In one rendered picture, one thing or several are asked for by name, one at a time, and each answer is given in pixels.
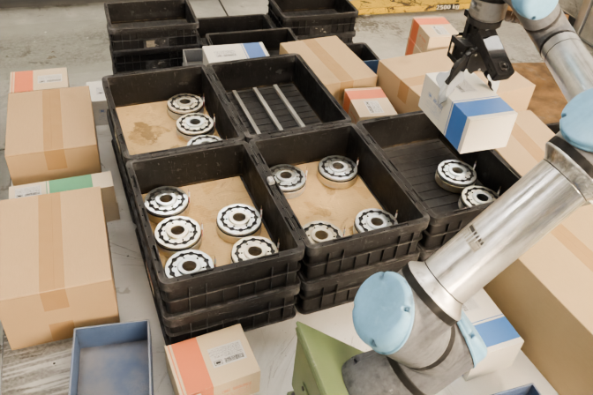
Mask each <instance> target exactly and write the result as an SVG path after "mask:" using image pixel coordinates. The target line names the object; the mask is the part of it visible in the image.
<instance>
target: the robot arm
mask: <svg viewBox="0 0 593 395"><path fill-rule="evenodd" d="M558 1H559V0H471V2H470V6H469V8H468V9H465V11H464V14H463V15H464V16H466V17H467V20H466V24H465V27H464V30H463V32H461V33H458V34H452V37H451V41H450V44H449V48H448V51H447V56H448V57H449V58H450V59H451V61H452V62H453V63H454V65H453V66H452V68H451V69H450V71H448V72H440V73H439V74H438V75H437V77H436V80H437V83H438V85H439V89H440V90H439V95H438V98H437V104H438V105H439V104H441V103H443V102H445V101H446V100H447V97H448V96H449V95H450V94H451V93H452V92H453V91H454V89H455V88H456V87H457V86H458V85H459V84H460V83H461V82H462V81H463V80H464V72H465V70H466V69H467V70H468V72H469V73H470V74H472V73H473V72H474V71H481V72H482V73H483V74H484V76H485V77H486V78H487V79H488V86H489V87H490V88H491V89H492V90H493V91H494V92H495V93H496V92H497V90H498V87H499V81H500V80H505V79H509V78H510V77H511V76H512V75H513V74H514V68H513V66H512V64H511V62H510V60H509V58H508V56H507V53H506V51H505V49H504V47H503V45H502V43H501V40H500V38H499V36H498V34H497V32H496V30H495V29H498V28H500V26H501V23H502V19H504V17H505V16H506V12H507V7H508V5H509V6H510V7H511V9H512V10H513V12H514V14H515V16H516V17H517V18H518V19H519V21H520V22H521V24H522V26H523V28H524V29H525V31H526V32H527V34H528V36H529V37H530V39H531V40H532V42H533V43H534V45H535V48H536V50H537V52H538V53H539V54H540V56H541V57H542V58H543V59H544V62H545V64H546V65H547V67H548V69H549V71H550V72H551V74H552V76H553V77H554V79H555V81H556V83H557V84H558V86H559V89H560V90H561V92H562V93H563V94H564V96H565V98H566V100H567V102H568V104H567V105H566V106H565V107H564V109H563V111H562V113H561V119H560V120H559V129H560V131H559V132H558V133H557V134H556V135H554V136H553V137H552V138H551V139H550V140H549V141H547V142H546V143H545V153H544V158H543V159H542V160H541V161H540V162H539V163H538V164H536V165H535V166H534V167H533V168H532V169H531V170H530V171H529V172H528V173H527V174H526V175H524V176H523V177H522V178H521V179H520V180H519V181H518V182H516V183H515V184H514V185H513V186H512V187H510V188H509V189H508V190H507V191H506V192H505V193H503V194H502V195H501V196H500V197H499V198H497V199H496V200H495V201H494V202H493V203H492V204H491V205H489V206H488V207H487V208H486V209H485V210H483V211H482V212H481V213H480V214H479V215H478V216H476V217H475V218H474V219H473V220H472V221H471V222H470V223H469V224H468V225H467V226H466V227H464V228H463V229H462V230H461V231H460V232H459V233H457V234H456V235H455V236H454V237H453V238H451V239H450V240H449V241H448V242H447V243H446V244H444V245H443V246H442V247H441V248H440V249H439V250H437V251H436V252H435V253H434V254H433V255H432V256H430V257H429V258H428V259H427V260H425V261H423V262H417V261H410V262H408V263H407V264H406V265H405V266H403V267H402V268H401V270H400V271H398V272H377V273H375V274H373V275H372V276H371V277H369V278H368V279H367V280H366V281H365V282H364V283H363V284H362V286H361V287H360V288H359V289H358V291H357V294H356V297H355V300H354V309H353V310H352V320H353V325H354V327H355V330H356V332H357V335H358V337H359V338H360V339H361V340H362V341H363V342H364V343H365V344H366V345H368V346H370V347H371V348H372V350H370V351H367V352H364V353H361V354H357V355H354V356H352V357H351V358H350V359H348V360H347V361H346V362H344V363H343V365H342V378H343V382H344V384H345V386H346V389H347V391H348V393H349V395H435V394H437V393H438V392H440V391H441V390H443V389H444V388H446V387H447V386H448V385H450V384H451V383H452V382H453V381H455V380H456V379H457V378H459V377H460V376H462V375H463V374H465V373H466V372H467V371H469V370H470V369H473V368H475V367H476V366H477V364H478V363H479V362H480V361H482V360H483V359H484V358H485V357H486V355H487V347H486V345H485V343H484V341H483V340H482V338H481V336H480V335H479V333H478V332H477V330H476V328H475V327H474V325H473V324H472V323H471V322H470V320H469V319H468V317H467V316H466V314H465V313H464V312H463V310H462V305H463V303H465V302H466V301H467V300H468V299H469V298H471V297H472V296H473V295H474V294H476V293H477V292H478V291H479V290H480V289H482V288H483V287H484V286H485V285H487V284H488V283H489V282H490V281H491V280H493V279H494V278H495V277H496V276H498V275H499V274H500V273H501V272H503V271H504V270H505V269H506V268H507V267H508V266H509V265H510V264H512V263H513V262H514V261H515V260H516V259H517V258H519V257H520V256H521V255H523V254H524V253H525V252H526V251H527V250H529V249H530V248H531V247H532V246H534V245H535V244H536V243H537V242H539V241H540V240H541V239H542V238H543V237H545V236H546V235H547V234H548V233H550V232H551V231H552V230H553V229H554V228H555V227H556V226H558V224H560V223H561V222H562V221H563V220H565V219H566V218H567V217H568V216H569V215H571V214H572V213H573V212H574V211H576V210H577V209H578V208H579V207H580V206H582V205H583V204H584V203H585V202H587V201H590V200H593V57H592V55H591V54H590V52H589V51H588V50H587V49H586V47H585V46H584V44H583V43H582V41H581V39H580V38H579V36H578V35H577V33H576V32H575V30H574V29H573V27H572V26H571V25H570V23H569V21H568V20H567V17H566V16H565V14H564V12H563V11H562V9H561V8H560V6H559V3H558ZM457 36H461V37H457ZM452 43H454V47H453V51H452V53H450V48H451V45H452Z"/></svg>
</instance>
